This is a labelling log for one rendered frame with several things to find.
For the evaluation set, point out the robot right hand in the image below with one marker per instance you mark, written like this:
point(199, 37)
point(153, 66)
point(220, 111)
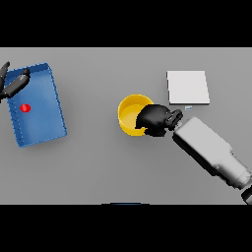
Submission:
point(155, 118)

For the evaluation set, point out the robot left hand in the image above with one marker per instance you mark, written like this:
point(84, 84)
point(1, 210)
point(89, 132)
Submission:
point(14, 86)

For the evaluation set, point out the yellow bowl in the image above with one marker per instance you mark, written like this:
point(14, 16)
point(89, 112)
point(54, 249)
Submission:
point(130, 118)

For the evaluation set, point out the pale square measuring scale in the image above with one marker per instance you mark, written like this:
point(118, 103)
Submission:
point(187, 87)

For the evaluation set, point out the blue tray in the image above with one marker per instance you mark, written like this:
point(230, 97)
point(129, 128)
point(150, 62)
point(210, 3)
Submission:
point(36, 105)

